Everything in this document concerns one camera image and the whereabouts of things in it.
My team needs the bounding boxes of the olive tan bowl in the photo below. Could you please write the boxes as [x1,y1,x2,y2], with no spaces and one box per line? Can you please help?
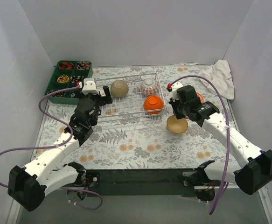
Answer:
[111,80,129,98]

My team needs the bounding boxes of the white bowl red wreath pattern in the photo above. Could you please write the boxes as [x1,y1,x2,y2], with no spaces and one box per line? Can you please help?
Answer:
[196,92,204,103]

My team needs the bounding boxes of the cream bird pattern bowl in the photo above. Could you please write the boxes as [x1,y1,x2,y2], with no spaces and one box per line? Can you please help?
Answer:
[166,115,188,134]

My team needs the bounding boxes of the white wire dish rack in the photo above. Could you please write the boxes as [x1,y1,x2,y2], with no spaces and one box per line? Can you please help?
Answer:
[95,71,166,123]

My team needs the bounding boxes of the black gold pattern bowl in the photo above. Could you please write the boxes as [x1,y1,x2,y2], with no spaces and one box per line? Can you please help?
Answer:
[174,114,184,119]

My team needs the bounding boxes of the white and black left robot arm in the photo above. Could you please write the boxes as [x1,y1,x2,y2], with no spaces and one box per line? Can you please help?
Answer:
[7,86,112,211]

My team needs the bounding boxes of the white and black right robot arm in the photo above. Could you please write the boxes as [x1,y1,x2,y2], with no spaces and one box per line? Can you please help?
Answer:
[167,82,272,195]

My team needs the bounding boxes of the dark patterned scrunchie front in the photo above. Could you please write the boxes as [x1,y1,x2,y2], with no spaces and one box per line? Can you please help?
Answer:
[46,90,64,98]

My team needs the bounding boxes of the dark floral scrunchie middle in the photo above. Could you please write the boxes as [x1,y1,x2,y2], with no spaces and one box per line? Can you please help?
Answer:
[70,76,87,83]

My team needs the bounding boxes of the dark floral scrunchie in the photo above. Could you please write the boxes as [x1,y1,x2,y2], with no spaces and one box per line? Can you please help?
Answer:
[70,76,87,83]
[75,61,91,70]

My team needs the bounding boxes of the orange plastic bowl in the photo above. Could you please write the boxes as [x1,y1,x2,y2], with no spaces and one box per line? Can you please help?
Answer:
[143,95,164,114]

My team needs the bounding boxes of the yellow rubber bands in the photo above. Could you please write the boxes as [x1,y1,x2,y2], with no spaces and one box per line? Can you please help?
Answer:
[57,74,70,84]

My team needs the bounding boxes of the white red diamond pattern bowl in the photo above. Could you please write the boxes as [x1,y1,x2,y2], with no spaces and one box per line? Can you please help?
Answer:
[140,78,159,96]

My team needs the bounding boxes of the green compartment organizer tray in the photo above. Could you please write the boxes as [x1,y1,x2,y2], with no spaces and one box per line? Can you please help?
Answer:
[45,60,93,105]

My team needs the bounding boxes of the dark floral scrunchie back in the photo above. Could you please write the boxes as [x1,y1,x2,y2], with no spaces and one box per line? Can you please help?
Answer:
[75,61,91,70]

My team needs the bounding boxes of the crumpled white cloth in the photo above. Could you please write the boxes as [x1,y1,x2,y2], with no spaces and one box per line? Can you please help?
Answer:
[198,60,235,100]

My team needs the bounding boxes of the floral patterned table mat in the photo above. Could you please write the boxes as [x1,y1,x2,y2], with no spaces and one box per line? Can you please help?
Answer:
[32,64,249,170]

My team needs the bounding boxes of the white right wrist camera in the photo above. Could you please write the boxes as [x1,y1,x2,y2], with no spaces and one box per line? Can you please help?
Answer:
[167,82,183,98]

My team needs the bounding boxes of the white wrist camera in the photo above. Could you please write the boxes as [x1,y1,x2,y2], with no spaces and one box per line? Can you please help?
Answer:
[77,78,98,95]
[167,82,183,98]

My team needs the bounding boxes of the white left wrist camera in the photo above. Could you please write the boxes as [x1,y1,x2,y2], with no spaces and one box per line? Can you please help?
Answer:
[77,78,98,95]

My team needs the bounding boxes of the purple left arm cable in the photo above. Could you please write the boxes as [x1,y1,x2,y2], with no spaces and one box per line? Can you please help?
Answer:
[0,85,103,210]

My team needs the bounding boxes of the orange black hair ties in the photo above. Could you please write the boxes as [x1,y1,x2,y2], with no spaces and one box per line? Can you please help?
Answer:
[57,61,75,70]

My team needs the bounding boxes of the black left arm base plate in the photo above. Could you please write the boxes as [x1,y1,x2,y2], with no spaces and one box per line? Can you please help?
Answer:
[64,171,101,188]

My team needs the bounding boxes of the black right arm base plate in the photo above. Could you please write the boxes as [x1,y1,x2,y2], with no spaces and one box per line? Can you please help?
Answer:
[182,170,215,186]

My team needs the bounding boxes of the aluminium frame rail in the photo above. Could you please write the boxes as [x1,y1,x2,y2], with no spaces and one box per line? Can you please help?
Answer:
[6,169,272,224]

